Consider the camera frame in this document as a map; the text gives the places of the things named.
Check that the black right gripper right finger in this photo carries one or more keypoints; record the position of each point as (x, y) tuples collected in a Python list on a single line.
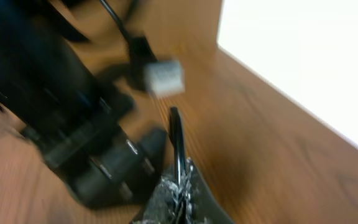
[(200, 203)]

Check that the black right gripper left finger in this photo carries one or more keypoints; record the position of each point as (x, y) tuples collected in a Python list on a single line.
[(165, 204)]

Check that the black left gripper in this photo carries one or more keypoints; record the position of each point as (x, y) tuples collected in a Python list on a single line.
[(98, 163)]

